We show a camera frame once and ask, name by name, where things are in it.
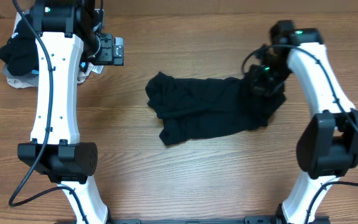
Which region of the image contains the black t-shirt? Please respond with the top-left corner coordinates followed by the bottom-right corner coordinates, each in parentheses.
top-left (145, 72), bottom-right (286, 146)

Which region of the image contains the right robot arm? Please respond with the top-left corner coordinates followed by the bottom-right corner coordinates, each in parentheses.
top-left (241, 20), bottom-right (358, 223)

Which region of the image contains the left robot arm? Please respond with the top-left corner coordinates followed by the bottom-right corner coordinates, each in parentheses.
top-left (17, 0), bottom-right (124, 223)

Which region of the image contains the light blue folded garment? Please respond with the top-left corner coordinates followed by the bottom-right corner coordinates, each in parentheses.
top-left (31, 62), bottom-right (90, 75)

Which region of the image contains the beige folded garment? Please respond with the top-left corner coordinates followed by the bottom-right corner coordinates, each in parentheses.
top-left (6, 11), bottom-right (105, 90)

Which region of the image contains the folded black garment on pile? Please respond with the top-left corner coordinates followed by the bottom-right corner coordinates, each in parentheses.
top-left (0, 19), bottom-right (39, 77)

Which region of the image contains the grey folded garment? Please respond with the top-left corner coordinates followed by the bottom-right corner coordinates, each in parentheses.
top-left (0, 12), bottom-right (39, 83)

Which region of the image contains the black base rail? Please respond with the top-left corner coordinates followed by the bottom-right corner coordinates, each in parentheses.
top-left (111, 216), bottom-right (284, 224)

